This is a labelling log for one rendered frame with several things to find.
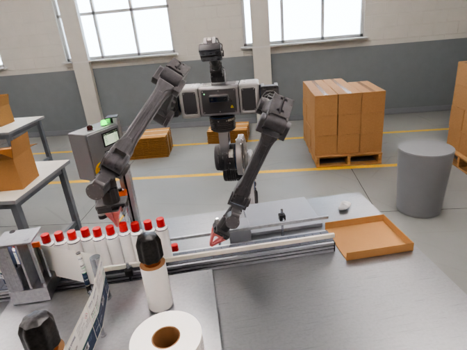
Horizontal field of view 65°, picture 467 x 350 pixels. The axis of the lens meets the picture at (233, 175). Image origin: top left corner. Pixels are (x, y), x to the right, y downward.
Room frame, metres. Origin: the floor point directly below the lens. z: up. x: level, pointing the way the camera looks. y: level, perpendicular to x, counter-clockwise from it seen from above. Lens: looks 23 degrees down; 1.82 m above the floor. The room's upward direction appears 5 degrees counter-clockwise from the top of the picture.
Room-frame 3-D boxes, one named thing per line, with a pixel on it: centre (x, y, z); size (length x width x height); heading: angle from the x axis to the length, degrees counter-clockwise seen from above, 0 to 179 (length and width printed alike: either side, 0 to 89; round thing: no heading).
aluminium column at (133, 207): (1.47, 0.47, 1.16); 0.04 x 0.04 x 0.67; 5
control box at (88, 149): (1.41, 0.52, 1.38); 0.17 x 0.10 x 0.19; 150
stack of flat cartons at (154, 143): (5.47, 1.26, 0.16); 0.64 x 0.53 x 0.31; 88
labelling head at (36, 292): (1.20, 0.82, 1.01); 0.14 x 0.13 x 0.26; 95
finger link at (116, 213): (1.14, 0.44, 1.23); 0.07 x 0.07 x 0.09; 6
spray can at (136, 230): (1.32, 0.42, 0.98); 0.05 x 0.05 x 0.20
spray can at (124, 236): (1.33, 0.47, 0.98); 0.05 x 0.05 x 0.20
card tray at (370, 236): (1.42, -0.58, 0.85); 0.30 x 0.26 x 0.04; 95
